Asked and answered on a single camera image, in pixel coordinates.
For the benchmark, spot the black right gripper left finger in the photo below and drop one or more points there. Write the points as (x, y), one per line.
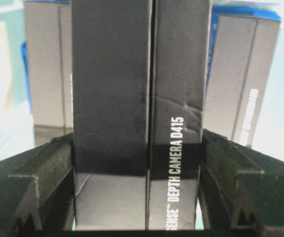
(37, 189)

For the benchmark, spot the blue liner sheet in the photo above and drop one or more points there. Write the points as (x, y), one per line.
(213, 37)

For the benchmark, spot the clear plastic storage case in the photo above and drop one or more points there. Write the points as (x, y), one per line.
(16, 124)

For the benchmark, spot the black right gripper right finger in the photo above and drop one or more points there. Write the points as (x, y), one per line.
(241, 190)

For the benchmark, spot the black camera box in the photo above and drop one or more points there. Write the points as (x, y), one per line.
(238, 75)
(51, 103)
(138, 84)

